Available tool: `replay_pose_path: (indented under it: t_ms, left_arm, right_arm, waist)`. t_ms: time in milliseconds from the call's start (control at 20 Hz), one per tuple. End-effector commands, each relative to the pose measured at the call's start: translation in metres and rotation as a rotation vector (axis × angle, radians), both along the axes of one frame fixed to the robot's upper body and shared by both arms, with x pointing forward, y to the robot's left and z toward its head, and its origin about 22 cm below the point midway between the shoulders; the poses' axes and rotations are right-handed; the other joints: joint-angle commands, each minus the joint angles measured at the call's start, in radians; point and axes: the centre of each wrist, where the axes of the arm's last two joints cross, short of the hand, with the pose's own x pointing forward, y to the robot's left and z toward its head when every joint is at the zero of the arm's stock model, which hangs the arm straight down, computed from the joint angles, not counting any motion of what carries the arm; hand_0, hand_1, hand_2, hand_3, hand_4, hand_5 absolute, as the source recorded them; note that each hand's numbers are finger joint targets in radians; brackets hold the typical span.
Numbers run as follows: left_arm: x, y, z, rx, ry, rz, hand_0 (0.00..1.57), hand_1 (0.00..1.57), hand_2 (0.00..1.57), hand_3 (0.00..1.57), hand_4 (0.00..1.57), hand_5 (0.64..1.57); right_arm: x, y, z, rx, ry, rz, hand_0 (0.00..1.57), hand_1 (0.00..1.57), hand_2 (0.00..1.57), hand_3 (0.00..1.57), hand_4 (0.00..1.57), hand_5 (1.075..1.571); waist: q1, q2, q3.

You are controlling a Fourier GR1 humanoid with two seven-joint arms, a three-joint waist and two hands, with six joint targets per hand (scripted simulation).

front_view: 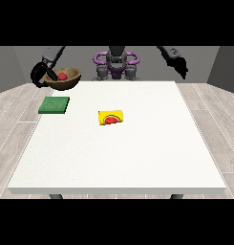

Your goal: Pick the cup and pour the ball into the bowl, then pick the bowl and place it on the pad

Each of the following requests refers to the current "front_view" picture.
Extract brown wooden bowl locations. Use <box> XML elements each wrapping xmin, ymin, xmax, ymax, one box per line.
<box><xmin>41</xmin><ymin>66</ymin><xmax>83</xmax><ymax>92</ymax></box>

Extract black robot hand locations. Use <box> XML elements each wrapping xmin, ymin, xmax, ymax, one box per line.
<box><xmin>166</xmin><ymin>56</ymin><xmax>189</xmax><ymax>80</ymax></box>
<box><xmin>30</xmin><ymin>61</ymin><xmax>59</xmax><ymax>89</ymax></box>

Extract grey robot trunk purple rings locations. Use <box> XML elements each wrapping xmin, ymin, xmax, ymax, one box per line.
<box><xmin>92</xmin><ymin>46</ymin><xmax>141</xmax><ymax>82</ymax></box>

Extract yellow cup with melon print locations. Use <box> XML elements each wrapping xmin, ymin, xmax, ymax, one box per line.
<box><xmin>97</xmin><ymin>109</ymin><xmax>125</xmax><ymax>126</ymax></box>

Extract green square pad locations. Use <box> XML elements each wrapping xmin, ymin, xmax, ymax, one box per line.
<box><xmin>37</xmin><ymin>96</ymin><xmax>71</xmax><ymax>115</ymax></box>

